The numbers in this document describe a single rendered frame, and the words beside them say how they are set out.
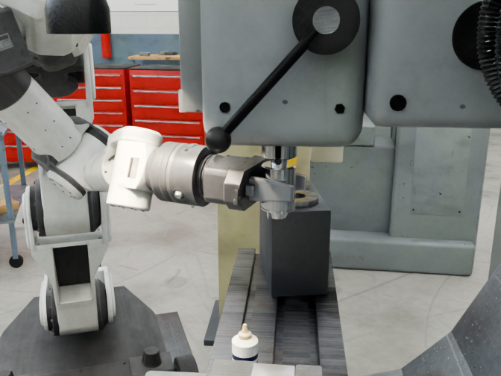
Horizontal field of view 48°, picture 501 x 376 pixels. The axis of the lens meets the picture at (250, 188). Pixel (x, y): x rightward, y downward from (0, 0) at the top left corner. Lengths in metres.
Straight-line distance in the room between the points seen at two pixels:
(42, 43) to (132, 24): 9.07
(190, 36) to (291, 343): 0.57
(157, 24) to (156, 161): 9.23
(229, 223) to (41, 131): 1.70
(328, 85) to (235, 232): 2.05
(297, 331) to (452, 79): 0.60
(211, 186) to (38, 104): 0.39
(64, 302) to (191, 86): 0.96
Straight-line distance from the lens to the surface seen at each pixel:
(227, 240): 2.68
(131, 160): 0.84
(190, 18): 0.74
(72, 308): 1.61
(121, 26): 10.18
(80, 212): 1.41
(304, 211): 1.13
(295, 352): 1.02
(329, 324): 1.11
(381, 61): 0.63
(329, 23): 0.61
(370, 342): 2.82
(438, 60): 0.64
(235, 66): 0.65
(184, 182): 0.79
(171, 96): 5.40
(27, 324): 1.90
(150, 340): 1.72
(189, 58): 0.74
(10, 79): 1.01
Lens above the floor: 1.46
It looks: 17 degrees down
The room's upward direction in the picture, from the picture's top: straight up
